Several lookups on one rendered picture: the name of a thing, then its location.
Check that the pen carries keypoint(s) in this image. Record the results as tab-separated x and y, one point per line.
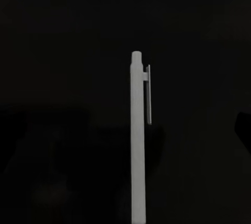
137	77

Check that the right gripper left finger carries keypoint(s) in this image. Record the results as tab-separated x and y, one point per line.
12	130

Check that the desk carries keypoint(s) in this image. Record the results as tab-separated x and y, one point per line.
66	65

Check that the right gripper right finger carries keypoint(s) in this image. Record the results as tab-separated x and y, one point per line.
243	129

